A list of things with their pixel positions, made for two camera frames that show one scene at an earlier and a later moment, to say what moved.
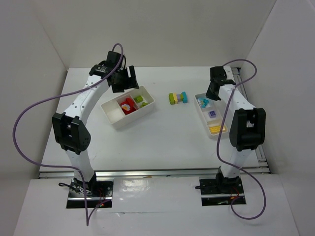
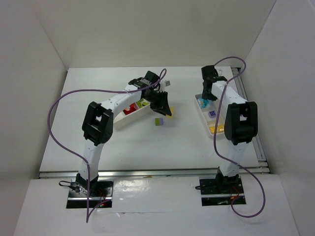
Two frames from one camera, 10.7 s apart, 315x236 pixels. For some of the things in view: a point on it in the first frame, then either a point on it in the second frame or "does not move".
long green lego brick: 171,98 -> 141,103
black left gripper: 122,80 -> 157,101
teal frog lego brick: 203,102 does not move
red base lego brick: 129,101 does not move
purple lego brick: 212,114 does not move
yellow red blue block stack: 217,129 does not move
